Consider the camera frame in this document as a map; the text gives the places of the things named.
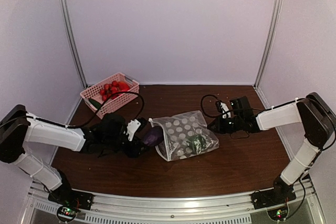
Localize dark purple fake eggplant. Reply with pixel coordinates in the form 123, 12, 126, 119
142, 126, 164, 147

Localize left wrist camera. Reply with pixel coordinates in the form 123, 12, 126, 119
126, 118, 148, 142

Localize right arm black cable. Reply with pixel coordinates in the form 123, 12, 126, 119
200, 94, 336, 151

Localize green fake cucumber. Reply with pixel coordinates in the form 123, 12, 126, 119
88, 98, 101, 109

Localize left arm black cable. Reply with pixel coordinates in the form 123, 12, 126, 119
62, 91, 145, 130

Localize green fake vegetable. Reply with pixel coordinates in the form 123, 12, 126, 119
187, 134, 206, 154

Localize pink perforated plastic basket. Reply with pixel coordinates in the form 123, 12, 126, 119
80, 72, 140, 119

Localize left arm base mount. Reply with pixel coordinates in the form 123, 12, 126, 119
48, 190, 93, 223

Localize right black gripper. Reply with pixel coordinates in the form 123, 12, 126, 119
208, 115, 244, 134

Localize aluminium corner post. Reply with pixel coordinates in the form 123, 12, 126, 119
60, 0, 88, 89
254, 0, 283, 89

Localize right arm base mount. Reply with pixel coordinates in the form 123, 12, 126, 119
251, 189, 296, 222

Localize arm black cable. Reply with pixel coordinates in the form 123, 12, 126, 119
200, 94, 336, 151
62, 91, 145, 130

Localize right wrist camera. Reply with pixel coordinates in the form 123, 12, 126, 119
215, 100, 231, 119

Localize red fake lychee bunch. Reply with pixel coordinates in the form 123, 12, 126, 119
99, 81, 130, 102

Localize right aluminium corner post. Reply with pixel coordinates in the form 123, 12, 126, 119
254, 0, 283, 89

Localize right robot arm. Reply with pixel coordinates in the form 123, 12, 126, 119
207, 92, 335, 204

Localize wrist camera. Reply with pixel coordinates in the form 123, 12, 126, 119
215, 100, 231, 119
126, 118, 148, 142

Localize left aluminium corner post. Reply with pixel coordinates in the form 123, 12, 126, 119
60, 0, 88, 89

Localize clear zip top bag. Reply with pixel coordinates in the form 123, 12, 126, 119
149, 110, 219, 162

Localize aluminium front rail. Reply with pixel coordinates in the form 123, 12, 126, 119
19, 179, 327, 223

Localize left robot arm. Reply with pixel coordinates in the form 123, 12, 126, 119
1, 104, 148, 205

